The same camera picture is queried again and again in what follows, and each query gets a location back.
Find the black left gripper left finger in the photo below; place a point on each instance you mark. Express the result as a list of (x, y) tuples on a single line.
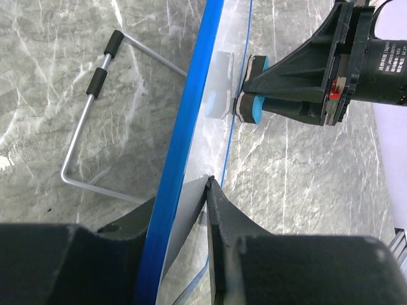
[(70, 264)]

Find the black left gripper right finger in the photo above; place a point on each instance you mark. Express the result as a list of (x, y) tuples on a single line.
[(249, 265)]

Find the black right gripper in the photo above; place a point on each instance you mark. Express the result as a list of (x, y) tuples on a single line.
[(366, 68)]

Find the blue whiteboard eraser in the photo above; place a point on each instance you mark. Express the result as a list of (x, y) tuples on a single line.
[(251, 89)]

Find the blue framed whiteboard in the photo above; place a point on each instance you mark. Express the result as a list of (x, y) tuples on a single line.
[(175, 253)]

